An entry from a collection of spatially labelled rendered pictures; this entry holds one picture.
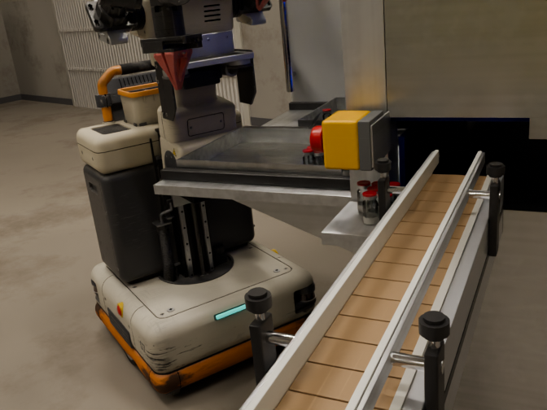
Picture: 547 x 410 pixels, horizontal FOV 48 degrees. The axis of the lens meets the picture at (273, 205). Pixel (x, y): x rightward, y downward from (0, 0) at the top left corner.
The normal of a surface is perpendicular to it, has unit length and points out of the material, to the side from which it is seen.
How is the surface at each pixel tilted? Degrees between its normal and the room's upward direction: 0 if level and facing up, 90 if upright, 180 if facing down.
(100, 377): 0
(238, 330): 90
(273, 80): 90
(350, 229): 0
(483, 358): 90
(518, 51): 90
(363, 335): 0
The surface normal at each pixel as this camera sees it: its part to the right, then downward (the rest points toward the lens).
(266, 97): -0.67, 0.31
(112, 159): 0.54, 0.24
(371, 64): -0.42, 0.35
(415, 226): -0.10, -0.94
